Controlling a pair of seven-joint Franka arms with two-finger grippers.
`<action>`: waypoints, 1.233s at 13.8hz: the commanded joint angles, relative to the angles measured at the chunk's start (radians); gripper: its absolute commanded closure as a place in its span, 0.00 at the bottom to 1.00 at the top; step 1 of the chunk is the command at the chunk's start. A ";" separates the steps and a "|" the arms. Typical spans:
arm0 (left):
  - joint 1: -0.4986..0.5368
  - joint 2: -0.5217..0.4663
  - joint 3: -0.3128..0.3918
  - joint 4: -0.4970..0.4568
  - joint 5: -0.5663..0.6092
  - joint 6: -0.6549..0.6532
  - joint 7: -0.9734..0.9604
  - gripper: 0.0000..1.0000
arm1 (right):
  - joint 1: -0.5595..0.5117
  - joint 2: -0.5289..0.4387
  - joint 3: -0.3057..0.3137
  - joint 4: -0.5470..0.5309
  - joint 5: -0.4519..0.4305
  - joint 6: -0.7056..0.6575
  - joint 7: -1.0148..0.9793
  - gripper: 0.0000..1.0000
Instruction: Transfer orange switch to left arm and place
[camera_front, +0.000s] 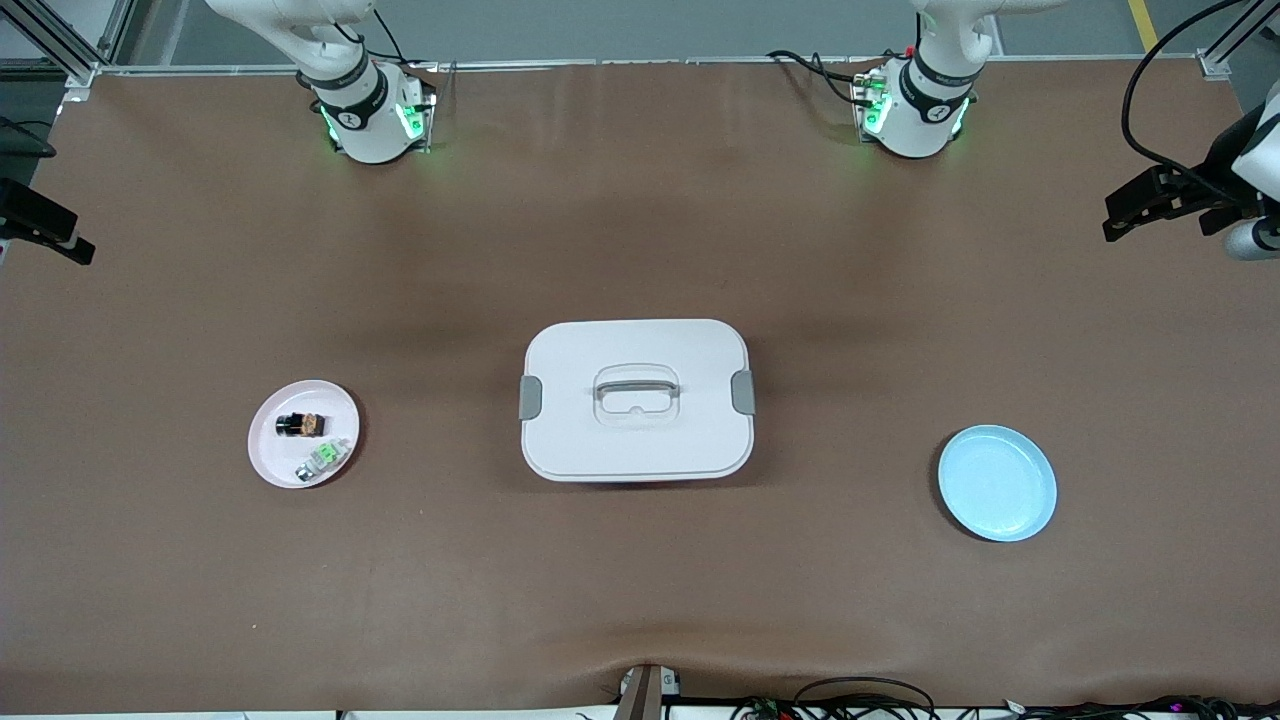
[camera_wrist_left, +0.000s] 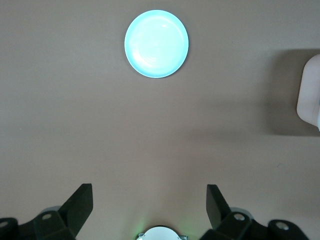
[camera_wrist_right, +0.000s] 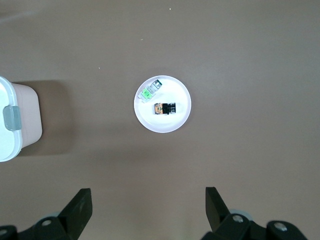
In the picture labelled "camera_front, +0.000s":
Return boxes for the white lidded storage box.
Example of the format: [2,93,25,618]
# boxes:
[518,318,758,484]

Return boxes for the pink round plate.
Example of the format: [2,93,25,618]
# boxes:
[247,379,362,490]

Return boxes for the light blue round plate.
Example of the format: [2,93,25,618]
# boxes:
[937,424,1059,544]

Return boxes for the brown table cover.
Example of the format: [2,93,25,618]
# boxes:
[0,58,1280,715]

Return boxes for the aluminium frame profile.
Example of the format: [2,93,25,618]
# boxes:
[1195,0,1280,83]
[0,0,138,89]

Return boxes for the green and silver switch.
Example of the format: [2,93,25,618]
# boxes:
[295,437,353,483]

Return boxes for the black right arm base cable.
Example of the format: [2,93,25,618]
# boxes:
[372,8,441,101]

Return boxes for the black arm base cable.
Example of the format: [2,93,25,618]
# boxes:
[372,8,441,101]
[766,48,873,109]

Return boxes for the black left arm base cable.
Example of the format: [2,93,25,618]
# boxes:
[766,48,873,109]

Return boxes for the aluminium table edge rail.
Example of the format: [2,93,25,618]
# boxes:
[95,52,1206,79]

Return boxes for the black cable bundle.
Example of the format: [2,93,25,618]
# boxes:
[728,676,941,720]
[1000,693,1280,720]

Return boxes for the grey box lid handle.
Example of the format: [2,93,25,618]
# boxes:
[594,366,682,401]

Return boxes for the grey camera stand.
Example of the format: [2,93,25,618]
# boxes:
[613,662,683,720]

